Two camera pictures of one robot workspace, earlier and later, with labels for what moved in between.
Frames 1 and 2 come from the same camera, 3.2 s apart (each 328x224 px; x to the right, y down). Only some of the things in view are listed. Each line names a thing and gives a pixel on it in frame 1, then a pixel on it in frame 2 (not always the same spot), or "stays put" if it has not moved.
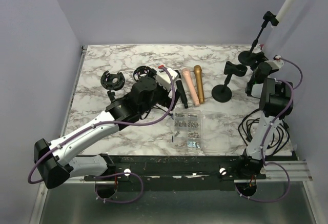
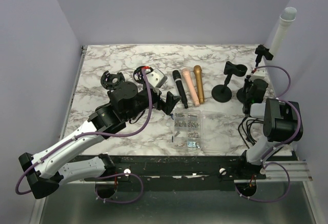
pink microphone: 187,74 stays put
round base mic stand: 222,93 stays put
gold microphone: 198,71 stays put
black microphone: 180,86 stays put
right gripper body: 260,58 -> 247,84
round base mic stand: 247,58 -> 261,51
